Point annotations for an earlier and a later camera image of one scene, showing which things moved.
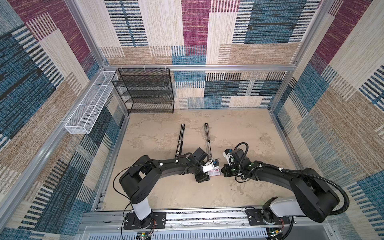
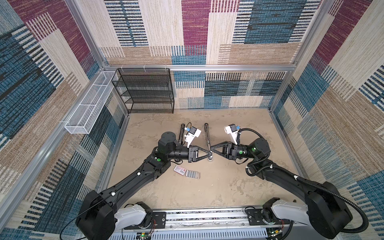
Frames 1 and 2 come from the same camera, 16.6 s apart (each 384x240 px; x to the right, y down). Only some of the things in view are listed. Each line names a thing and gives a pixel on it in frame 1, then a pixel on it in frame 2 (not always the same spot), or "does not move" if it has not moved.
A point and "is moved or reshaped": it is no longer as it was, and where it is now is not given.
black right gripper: x=226 y=173 → x=231 y=148
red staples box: x=214 y=172 is moved or reshaped
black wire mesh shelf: x=145 y=90 does not move
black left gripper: x=202 y=177 → x=192 y=154
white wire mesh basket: x=87 y=111 does not move
